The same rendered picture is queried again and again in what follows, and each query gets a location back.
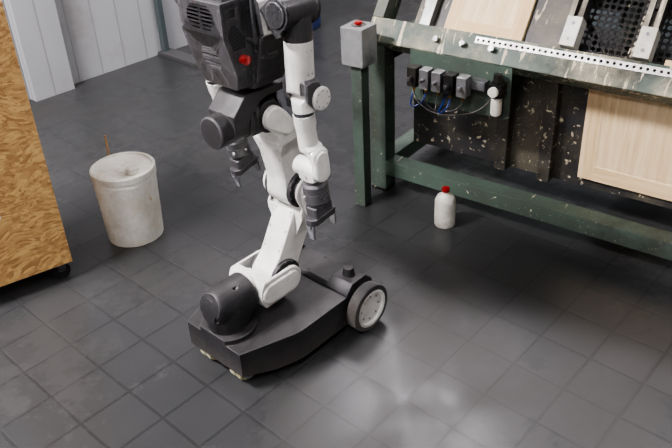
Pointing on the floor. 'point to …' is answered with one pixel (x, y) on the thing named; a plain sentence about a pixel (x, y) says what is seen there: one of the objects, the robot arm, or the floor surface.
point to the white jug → (445, 209)
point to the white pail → (128, 197)
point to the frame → (505, 155)
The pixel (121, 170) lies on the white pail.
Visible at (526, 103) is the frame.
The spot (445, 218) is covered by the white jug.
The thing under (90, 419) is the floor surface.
